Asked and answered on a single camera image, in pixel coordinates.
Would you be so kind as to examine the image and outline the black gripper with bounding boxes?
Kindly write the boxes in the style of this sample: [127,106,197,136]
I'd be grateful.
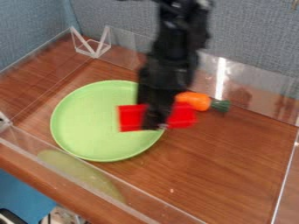
[137,18,211,130]

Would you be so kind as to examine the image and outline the red rectangular block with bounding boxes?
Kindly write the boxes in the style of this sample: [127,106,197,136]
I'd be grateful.
[117,102,197,132]

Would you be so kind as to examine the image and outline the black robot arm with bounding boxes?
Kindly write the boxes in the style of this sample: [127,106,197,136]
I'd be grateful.
[137,0,213,130]

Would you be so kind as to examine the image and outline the orange toy carrot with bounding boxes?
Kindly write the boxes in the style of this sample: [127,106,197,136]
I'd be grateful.
[175,91,230,113]

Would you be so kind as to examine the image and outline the green round plate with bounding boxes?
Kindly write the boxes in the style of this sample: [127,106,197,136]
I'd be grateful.
[51,80,163,162]

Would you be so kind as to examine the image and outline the clear acrylic enclosure wall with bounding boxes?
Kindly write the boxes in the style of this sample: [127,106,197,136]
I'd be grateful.
[0,28,299,224]

